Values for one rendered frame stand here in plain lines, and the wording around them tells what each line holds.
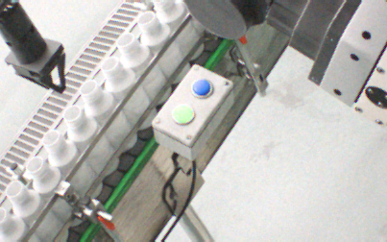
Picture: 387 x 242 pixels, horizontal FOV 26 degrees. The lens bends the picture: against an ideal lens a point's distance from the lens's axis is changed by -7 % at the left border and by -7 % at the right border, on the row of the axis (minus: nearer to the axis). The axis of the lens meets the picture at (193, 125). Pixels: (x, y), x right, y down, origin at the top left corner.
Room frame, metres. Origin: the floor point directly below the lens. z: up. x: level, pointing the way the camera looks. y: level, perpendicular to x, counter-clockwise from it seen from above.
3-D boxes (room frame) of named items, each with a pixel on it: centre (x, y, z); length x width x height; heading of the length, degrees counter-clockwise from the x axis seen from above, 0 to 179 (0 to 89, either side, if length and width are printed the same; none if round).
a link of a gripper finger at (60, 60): (1.15, 0.17, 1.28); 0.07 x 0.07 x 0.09; 33
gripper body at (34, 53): (1.15, 0.17, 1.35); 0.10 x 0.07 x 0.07; 33
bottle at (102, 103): (1.19, 0.13, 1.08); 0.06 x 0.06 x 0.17
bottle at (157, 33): (1.28, -0.02, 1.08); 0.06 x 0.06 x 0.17
